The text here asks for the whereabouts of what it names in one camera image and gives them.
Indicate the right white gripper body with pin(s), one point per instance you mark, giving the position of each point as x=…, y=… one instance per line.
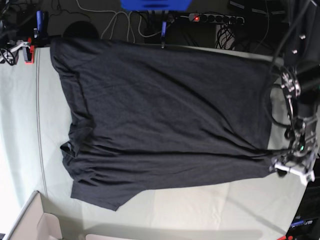
x=19, y=45

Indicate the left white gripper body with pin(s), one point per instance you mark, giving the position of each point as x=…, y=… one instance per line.
x=299, y=165

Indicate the black t-shirt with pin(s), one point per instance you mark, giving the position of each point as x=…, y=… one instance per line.
x=148, y=118

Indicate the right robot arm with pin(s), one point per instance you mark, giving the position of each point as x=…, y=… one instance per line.
x=23, y=27

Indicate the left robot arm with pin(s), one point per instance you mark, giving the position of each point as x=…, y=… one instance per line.
x=295, y=70

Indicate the red black clamp left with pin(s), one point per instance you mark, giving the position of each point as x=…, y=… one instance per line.
x=29, y=52

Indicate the green table cloth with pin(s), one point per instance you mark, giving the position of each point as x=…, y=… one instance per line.
x=34, y=123

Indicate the blue box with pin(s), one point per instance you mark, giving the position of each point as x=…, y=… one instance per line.
x=155, y=5

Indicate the cardboard box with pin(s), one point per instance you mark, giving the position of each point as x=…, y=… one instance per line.
x=33, y=223

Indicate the white power strip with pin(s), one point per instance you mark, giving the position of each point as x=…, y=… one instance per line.
x=218, y=19

